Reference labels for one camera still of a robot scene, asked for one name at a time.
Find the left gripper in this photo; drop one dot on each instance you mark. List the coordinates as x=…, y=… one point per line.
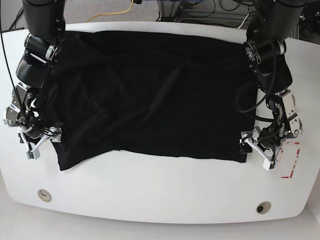
x=268, y=139

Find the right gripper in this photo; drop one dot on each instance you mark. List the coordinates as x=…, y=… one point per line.
x=37, y=131

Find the black t-shirt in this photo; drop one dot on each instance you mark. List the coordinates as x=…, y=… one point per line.
x=150, y=93

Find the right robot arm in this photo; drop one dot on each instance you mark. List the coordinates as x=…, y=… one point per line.
x=46, y=24

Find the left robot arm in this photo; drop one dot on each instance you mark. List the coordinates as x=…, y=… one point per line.
x=265, y=46

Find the red tape rectangle marking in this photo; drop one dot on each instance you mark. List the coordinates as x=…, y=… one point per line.
x=288, y=158

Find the left table grommet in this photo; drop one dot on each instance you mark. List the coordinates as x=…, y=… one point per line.
x=44, y=195

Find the table grommet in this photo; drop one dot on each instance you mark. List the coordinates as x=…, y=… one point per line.
x=263, y=207
x=44, y=195

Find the right table grommet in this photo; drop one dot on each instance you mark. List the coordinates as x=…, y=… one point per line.
x=263, y=207

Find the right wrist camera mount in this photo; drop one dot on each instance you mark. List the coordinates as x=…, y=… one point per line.
x=33, y=145

